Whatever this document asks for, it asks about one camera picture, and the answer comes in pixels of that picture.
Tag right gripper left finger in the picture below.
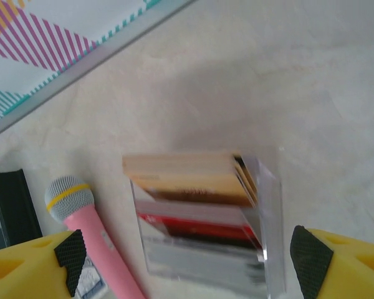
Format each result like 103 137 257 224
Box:
0 229 88 299

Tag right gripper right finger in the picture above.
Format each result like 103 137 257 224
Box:
290 224 374 299

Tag red credit card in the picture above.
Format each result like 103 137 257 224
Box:
136 211 264 250

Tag blue playing card box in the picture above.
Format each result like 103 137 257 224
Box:
74 255 109 299

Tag silver credit card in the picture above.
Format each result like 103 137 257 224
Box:
141 238 267 283

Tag black folding chess board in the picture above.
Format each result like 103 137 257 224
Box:
0 169 44 254

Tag pink toy microphone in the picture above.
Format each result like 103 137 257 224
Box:
44 176 148 299

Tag aluminium frame rail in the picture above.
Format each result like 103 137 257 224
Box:
0 0 203 143

